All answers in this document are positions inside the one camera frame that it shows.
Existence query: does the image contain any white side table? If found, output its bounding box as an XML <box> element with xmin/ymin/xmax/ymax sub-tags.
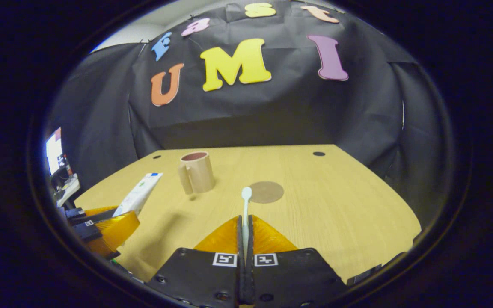
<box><xmin>56</xmin><ymin>176</ymin><xmax>81</xmax><ymax>208</ymax></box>

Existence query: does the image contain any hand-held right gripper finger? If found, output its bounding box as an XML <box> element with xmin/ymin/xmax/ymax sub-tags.
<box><xmin>247</xmin><ymin>215</ymin><xmax>348</xmax><ymax>308</ymax></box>
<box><xmin>146</xmin><ymin>215</ymin><xmax>244</xmax><ymax>308</ymax></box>

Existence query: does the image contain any computer monitor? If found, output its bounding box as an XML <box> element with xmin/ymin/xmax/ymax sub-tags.
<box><xmin>45</xmin><ymin>127</ymin><xmax>64</xmax><ymax>176</ymax></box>

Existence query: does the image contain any black backdrop cloth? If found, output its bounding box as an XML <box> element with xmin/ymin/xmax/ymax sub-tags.
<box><xmin>43</xmin><ymin>0</ymin><xmax>454</xmax><ymax>214</ymax></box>

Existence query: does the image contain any beige cup with handle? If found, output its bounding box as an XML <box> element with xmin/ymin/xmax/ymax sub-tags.
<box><xmin>178</xmin><ymin>151</ymin><xmax>216</xmax><ymax>195</ymax></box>

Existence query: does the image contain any white toothpaste tube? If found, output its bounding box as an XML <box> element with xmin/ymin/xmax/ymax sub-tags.
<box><xmin>113</xmin><ymin>172</ymin><xmax>164</xmax><ymax>217</ymax></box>

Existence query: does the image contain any pale green toothbrush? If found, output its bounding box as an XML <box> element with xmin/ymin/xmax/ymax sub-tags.
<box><xmin>241</xmin><ymin>187</ymin><xmax>253</xmax><ymax>262</ymax></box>

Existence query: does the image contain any round brown coaster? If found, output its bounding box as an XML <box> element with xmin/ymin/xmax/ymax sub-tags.
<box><xmin>249</xmin><ymin>181</ymin><xmax>285</xmax><ymax>204</ymax></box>

